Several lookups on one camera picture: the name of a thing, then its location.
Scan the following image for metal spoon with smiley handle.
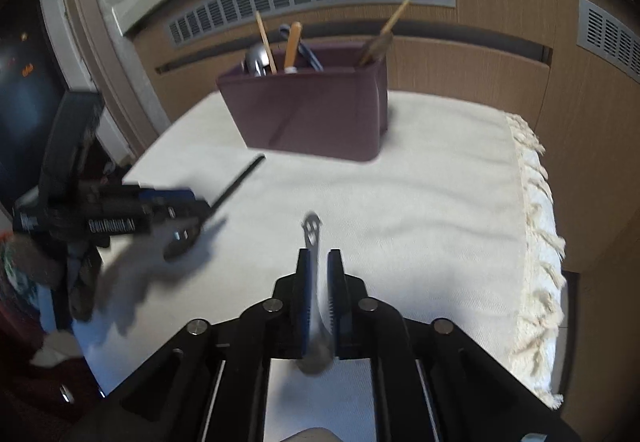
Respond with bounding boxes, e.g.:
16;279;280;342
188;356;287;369
299;212;335;375

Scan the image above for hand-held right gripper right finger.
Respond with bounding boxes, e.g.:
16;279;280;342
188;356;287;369
325;249;581;442

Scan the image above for purple plastic utensil caddy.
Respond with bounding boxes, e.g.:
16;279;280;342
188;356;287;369
216;42;390;163

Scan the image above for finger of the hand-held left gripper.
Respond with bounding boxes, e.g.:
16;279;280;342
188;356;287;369
149;201;213;237
135;186;197;203

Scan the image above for white fringed cloth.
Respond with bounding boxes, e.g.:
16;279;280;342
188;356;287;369
37;89;568;442

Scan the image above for wooden chopstick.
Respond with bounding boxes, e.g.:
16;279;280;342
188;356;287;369
367;0;412;57
254;10;279;74

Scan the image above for short grey vent grille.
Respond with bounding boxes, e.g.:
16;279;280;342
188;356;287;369
577;0;640;85

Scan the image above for black oven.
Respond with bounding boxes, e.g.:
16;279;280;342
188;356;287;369
0;0;71;223

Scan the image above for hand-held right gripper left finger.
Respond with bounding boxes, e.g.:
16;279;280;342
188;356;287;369
60;248;317;442

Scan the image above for wooden spoon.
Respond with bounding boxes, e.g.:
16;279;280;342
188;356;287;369
284;22;304;73

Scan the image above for black plastic utensil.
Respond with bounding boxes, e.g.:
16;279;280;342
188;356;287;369
162;154;266;263

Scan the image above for person's left hand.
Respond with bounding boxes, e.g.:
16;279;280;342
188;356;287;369
10;237;105;323

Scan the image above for wooden cabinet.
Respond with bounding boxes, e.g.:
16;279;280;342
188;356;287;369
55;0;640;442

